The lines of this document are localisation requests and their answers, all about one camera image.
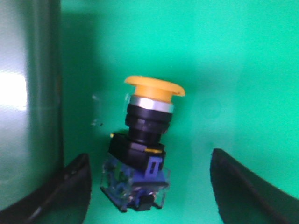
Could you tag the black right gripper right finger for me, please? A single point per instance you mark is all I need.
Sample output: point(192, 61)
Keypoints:
point(243, 197)

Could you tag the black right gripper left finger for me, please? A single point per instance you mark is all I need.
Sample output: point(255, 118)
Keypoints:
point(64, 199)

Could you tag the yellow mushroom push button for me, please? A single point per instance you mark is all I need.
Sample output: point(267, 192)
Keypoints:
point(134, 176)

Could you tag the green conveyor belt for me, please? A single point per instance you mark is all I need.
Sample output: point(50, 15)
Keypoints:
point(238, 61)

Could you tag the aluminium conveyor front rail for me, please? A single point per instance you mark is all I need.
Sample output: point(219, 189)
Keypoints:
point(31, 142)

